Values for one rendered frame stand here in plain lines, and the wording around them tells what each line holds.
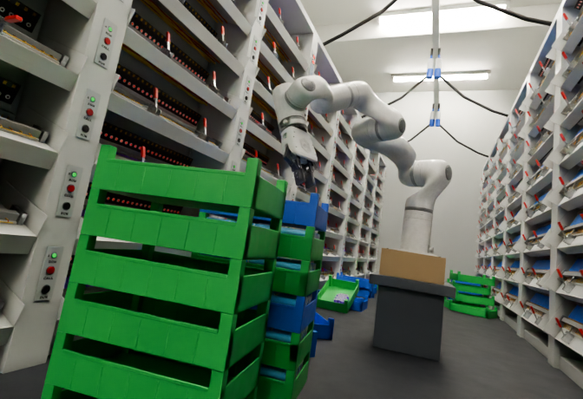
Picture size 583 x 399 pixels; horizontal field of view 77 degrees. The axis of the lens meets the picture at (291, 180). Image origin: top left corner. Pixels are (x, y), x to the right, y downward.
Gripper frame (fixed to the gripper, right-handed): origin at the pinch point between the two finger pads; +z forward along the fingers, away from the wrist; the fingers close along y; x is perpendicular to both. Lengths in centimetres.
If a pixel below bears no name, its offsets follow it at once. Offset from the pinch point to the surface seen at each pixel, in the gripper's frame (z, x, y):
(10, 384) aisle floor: 38, 44, -51
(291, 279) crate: 27.4, 3.1, -9.1
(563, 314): 46, -25, 127
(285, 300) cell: 31.3, 6.2, -8.9
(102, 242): 7, 44, -35
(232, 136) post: -43, 42, 13
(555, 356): 62, -16, 127
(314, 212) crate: 13.9, -6.2, -7.5
